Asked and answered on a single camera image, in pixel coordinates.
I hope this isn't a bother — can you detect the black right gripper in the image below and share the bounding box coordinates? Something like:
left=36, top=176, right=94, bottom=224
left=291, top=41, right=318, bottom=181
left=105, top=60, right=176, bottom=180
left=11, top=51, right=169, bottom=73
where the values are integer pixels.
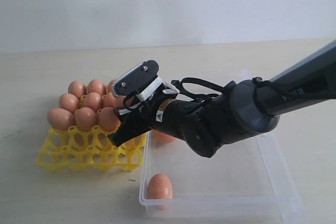
left=108, top=95, right=210, bottom=147

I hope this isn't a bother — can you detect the brown egg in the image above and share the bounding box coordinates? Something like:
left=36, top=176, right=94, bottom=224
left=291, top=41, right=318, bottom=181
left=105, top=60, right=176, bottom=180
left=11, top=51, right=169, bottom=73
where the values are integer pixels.
left=87, top=79, right=107, bottom=96
left=82, top=92, right=103, bottom=111
left=147, top=174, right=173, bottom=199
left=68, top=80, right=87, bottom=99
left=108, top=79, right=116, bottom=89
left=102, top=92, right=116, bottom=108
left=98, top=107, right=120, bottom=131
left=47, top=108, right=75, bottom=131
left=75, top=107, right=98, bottom=132
left=151, top=130, right=175, bottom=144
left=59, top=93, right=80, bottom=113

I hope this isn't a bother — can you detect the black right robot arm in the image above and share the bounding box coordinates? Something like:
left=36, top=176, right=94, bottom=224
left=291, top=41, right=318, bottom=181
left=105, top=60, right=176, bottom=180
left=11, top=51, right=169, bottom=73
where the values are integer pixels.
left=108, top=42, right=335, bottom=158

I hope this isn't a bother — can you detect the yellow plastic egg tray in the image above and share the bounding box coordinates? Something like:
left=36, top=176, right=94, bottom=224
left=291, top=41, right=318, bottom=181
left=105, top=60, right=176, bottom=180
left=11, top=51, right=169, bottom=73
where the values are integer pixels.
left=36, top=84, right=148, bottom=173

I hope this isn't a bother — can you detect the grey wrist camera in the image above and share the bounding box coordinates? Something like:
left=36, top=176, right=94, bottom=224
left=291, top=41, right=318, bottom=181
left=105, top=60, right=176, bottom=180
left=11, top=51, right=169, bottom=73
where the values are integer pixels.
left=111, top=60, right=159, bottom=98

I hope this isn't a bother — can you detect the black camera cable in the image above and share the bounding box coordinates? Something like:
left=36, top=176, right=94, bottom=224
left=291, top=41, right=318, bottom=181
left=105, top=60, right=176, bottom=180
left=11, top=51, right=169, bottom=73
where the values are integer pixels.
left=122, top=77, right=310, bottom=114

